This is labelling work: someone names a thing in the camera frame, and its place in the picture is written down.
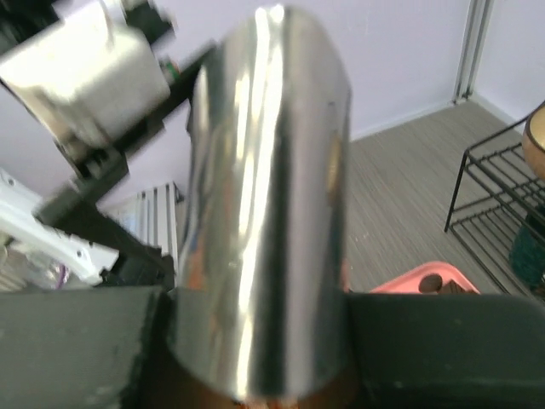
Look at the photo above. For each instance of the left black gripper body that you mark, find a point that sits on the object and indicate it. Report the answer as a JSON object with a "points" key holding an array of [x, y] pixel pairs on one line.
{"points": [[94, 82]]}

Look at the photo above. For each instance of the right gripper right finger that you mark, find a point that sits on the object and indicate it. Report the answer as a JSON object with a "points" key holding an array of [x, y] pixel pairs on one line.
{"points": [[448, 351]]}

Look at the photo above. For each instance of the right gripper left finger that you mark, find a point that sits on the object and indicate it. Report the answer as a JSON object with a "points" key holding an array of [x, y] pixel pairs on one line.
{"points": [[78, 349]]}

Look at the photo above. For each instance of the pink tray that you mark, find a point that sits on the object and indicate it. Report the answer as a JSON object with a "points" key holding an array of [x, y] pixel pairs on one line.
{"points": [[429, 278]]}

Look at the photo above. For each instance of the metal tongs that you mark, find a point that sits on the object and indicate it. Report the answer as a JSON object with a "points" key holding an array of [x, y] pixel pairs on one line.
{"points": [[260, 308]]}

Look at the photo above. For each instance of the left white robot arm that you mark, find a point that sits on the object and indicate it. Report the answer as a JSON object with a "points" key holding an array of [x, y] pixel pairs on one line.
{"points": [[65, 240]]}

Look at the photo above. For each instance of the dark green mug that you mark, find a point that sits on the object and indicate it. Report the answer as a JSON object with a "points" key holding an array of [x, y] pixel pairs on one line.
{"points": [[526, 257]]}

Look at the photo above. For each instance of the tan bowl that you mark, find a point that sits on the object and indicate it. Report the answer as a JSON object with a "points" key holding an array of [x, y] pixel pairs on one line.
{"points": [[533, 142]]}

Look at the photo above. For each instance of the black wire rack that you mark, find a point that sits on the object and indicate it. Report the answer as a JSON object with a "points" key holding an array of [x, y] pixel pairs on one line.
{"points": [[495, 189]]}

